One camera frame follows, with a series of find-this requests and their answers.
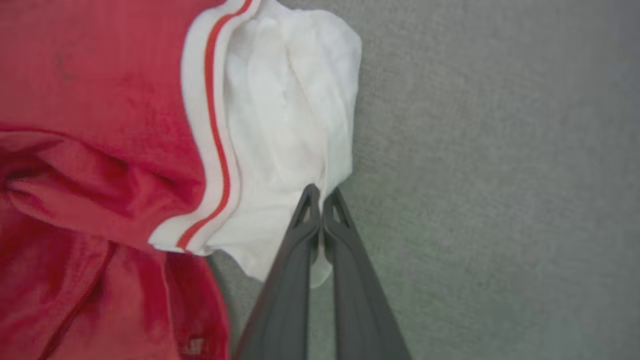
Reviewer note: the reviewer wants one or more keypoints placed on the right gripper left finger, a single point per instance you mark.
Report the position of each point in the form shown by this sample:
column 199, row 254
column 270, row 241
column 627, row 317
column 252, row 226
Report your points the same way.
column 285, row 300

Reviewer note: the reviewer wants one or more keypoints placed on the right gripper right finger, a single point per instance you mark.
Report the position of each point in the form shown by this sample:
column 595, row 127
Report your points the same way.
column 357, row 300

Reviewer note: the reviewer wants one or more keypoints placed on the red and white shirt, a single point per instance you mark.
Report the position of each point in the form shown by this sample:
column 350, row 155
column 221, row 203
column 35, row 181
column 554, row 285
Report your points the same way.
column 100, row 100

